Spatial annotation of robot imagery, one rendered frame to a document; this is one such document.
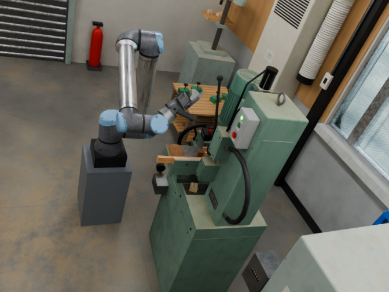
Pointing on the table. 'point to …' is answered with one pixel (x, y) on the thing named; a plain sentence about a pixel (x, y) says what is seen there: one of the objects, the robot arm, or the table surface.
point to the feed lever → (216, 106)
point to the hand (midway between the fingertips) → (202, 94)
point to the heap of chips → (175, 150)
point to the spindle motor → (232, 96)
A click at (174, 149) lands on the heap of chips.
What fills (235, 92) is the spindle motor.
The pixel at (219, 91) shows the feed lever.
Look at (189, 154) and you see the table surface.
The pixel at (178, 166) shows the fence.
